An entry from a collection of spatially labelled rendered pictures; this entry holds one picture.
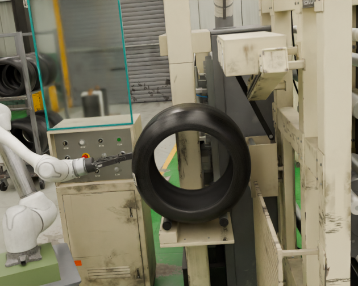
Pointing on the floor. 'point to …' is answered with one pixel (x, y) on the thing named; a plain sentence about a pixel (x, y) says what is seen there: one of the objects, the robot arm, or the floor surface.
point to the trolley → (32, 123)
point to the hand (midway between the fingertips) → (125, 156)
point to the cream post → (181, 69)
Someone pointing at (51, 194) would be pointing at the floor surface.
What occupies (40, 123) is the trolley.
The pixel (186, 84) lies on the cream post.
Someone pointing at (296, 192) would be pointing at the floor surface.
